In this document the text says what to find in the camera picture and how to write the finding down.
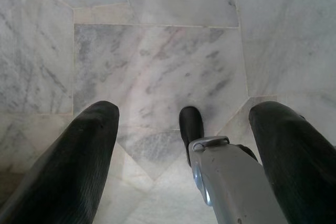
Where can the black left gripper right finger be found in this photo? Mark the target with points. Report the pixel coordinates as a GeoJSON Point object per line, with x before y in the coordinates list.
{"type": "Point", "coordinates": [296, 161]}

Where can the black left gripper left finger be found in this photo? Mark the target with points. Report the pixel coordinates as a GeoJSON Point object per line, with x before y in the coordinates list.
{"type": "Point", "coordinates": [68, 169]}

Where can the silver robot left leg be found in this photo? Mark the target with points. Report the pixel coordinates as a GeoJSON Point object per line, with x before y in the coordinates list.
{"type": "Point", "coordinates": [231, 182]}

